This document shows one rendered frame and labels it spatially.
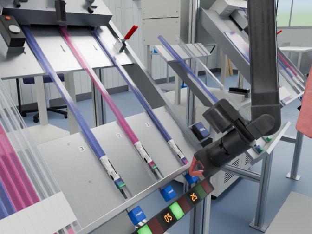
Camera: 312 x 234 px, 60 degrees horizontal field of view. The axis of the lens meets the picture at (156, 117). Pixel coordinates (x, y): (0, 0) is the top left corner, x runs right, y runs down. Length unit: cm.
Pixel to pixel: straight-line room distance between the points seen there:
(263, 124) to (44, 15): 61
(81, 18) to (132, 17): 434
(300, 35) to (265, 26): 702
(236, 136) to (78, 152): 35
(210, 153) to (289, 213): 31
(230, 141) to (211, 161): 8
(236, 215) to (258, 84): 132
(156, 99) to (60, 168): 41
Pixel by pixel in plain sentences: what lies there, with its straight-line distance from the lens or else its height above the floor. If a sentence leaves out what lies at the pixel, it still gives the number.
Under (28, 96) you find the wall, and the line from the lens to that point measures 428.
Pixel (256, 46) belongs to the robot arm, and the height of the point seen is 104.
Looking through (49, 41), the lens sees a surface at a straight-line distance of 82.
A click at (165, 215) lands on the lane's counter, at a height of 66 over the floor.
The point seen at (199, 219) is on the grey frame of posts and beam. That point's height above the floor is 48.
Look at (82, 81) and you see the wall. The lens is 472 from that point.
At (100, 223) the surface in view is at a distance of 55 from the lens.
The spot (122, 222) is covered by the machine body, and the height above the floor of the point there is 36.
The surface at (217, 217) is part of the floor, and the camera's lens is 179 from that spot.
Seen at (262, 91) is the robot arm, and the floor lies 95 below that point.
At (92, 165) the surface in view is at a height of 79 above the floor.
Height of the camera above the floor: 107
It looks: 17 degrees down
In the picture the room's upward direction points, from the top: straight up
